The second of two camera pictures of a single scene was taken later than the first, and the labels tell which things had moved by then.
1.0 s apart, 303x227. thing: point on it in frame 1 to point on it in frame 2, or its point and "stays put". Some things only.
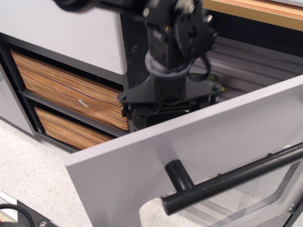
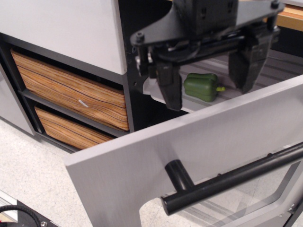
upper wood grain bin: [94, 100] stays put
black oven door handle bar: [187, 193] stays put
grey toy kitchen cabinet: [62, 71] stays put
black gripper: [160, 99] to [246, 29]
